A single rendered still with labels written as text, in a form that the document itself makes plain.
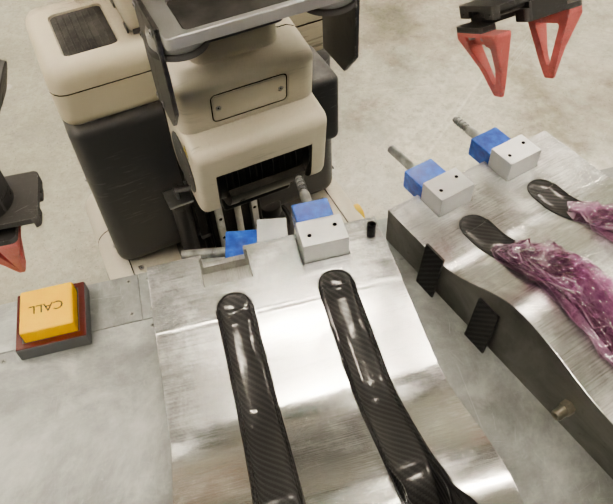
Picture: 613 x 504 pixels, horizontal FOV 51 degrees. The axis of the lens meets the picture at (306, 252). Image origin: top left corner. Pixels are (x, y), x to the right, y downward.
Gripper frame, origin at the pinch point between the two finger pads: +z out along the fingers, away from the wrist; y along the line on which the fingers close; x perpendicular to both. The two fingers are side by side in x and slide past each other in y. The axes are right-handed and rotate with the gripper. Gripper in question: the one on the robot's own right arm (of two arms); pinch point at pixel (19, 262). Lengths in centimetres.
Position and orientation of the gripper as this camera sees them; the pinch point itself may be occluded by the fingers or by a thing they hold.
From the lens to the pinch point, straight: 74.6
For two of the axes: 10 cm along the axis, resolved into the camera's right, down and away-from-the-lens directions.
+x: -2.4, -7.5, 6.1
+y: 9.7, -2.1, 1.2
